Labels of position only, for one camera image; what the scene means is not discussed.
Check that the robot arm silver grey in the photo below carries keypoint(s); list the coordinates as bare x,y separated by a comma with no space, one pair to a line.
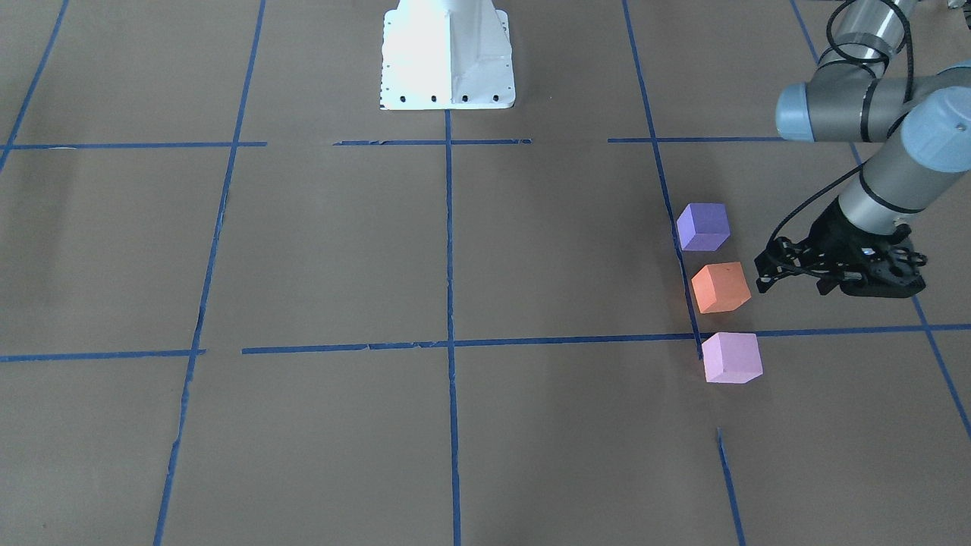
920,123

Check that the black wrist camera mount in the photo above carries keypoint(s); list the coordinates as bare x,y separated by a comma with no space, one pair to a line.
874,269

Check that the white pedestal column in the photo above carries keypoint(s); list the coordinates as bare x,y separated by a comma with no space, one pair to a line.
446,55

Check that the orange foam cube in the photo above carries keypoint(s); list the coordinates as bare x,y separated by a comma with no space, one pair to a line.
720,287

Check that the pink foam cube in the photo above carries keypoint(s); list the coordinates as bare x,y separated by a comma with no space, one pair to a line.
732,358

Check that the purple foam cube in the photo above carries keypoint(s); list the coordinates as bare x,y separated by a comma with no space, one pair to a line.
703,227

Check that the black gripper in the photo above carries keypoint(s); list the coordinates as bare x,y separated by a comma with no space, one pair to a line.
828,236

